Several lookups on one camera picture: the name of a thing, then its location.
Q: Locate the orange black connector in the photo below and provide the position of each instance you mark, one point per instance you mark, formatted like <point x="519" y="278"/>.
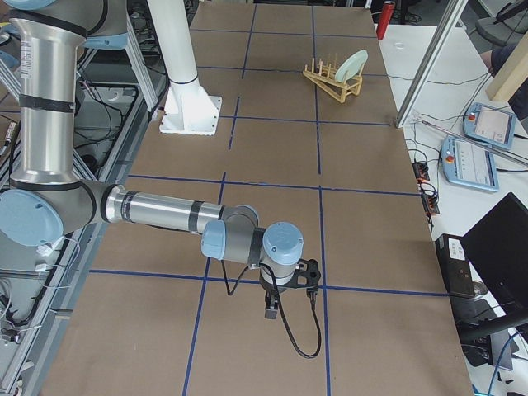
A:
<point x="430" y="202"/>
<point x="421" y="171"/>

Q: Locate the light green plate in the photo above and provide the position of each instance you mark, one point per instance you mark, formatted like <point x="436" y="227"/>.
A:
<point x="352" y="66"/>

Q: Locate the seated person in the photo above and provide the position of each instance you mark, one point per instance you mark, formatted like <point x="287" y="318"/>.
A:
<point x="494" y="59"/>

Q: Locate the teach pendant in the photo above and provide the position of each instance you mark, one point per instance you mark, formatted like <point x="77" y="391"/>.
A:
<point x="466" y="164"/>
<point x="490" y="125"/>

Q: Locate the wooden beam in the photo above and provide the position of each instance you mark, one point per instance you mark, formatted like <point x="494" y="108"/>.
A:
<point x="511" y="75"/>

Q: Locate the far teach pendant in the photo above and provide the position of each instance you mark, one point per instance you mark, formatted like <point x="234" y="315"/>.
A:
<point x="490" y="125"/>

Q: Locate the black monitor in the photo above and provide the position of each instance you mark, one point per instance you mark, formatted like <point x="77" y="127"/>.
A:
<point x="496" y="246"/>

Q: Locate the orange black connector upper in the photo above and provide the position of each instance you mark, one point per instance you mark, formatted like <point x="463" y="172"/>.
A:
<point x="421" y="171"/>

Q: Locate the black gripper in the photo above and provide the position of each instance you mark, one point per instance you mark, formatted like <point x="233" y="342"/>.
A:
<point x="272" y="290"/>

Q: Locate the near teach pendant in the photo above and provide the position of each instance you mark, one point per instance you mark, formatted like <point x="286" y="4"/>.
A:
<point x="466" y="164"/>

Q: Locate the orange black connector lower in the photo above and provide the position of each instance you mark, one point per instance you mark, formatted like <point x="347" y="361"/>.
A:
<point x="430" y="202"/>

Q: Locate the aluminium frame post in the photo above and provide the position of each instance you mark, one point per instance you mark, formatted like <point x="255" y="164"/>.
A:
<point x="438" y="41"/>

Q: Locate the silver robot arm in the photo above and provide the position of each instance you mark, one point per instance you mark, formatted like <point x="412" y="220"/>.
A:
<point x="46" y="200"/>

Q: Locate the black computer box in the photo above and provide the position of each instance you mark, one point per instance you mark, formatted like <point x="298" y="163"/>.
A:
<point x="455" y="269"/>

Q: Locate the wooden plate rack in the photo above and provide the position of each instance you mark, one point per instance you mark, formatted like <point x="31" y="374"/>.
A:
<point x="322" y="75"/>

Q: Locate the red water bottle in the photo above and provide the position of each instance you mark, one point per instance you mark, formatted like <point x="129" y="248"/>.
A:
<point x="384" y="18"/>

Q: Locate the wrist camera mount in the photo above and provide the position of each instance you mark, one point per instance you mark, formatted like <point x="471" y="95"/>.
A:
<point x="306" y="275"/>

